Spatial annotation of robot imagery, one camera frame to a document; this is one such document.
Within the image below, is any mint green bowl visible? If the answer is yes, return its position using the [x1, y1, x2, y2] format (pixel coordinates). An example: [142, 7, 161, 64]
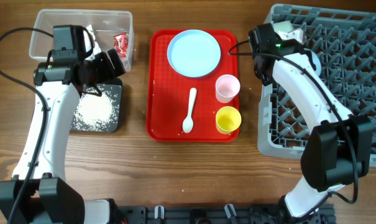
[273, 21, 294, 33]

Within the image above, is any red snack wrapper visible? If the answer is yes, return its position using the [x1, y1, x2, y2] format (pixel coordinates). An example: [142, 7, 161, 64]
[113, 32, 129, 59]

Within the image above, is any white napkin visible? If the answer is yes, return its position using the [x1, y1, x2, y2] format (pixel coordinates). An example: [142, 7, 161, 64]
[84, 25, 95, 50]

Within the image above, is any white rice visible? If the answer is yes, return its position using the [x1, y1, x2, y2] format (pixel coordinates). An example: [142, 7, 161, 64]
[71, 83, 122, 132]

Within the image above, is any light blue plate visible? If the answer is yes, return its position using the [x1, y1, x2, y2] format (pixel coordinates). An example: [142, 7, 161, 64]
[167, 29, 221, 78]

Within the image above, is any yellow plastic cup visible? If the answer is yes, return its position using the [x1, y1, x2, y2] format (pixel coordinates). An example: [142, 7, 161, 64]
[216, 106, 242, 134]

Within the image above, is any light blue bowl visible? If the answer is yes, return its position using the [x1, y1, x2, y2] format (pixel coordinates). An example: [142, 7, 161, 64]
[306, 49, 321, 77]

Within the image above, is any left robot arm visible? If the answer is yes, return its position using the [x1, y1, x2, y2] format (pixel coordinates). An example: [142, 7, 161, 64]
[0, 49, 125, 223]

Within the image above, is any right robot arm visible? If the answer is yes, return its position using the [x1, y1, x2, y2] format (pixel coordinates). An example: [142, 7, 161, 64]
[248, 23, 373, 223]

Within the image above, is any grey dishwasher rack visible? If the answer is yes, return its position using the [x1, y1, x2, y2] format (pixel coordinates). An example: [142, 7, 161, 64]
[257, 4, 376, 167]

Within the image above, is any clear plastic bin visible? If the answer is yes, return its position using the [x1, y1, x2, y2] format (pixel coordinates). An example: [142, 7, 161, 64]
[34, 9, 134, 71]

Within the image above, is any black tray bin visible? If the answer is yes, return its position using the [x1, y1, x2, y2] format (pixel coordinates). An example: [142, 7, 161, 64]
[70, 77, 124, 134]

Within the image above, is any pink plastic cup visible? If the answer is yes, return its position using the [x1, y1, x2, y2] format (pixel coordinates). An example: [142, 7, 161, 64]
[215, 74, 241, 103]

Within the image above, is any red plastic tray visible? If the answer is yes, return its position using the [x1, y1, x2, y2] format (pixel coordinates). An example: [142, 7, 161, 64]
[146, 29, 239, 142]

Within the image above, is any white plastic spoon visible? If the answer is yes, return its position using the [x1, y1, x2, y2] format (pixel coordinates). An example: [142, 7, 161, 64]
[182, 88, 197, 133]

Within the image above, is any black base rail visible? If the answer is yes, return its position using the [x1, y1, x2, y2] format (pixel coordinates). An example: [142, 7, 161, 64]
[112, 203, 337, 224]

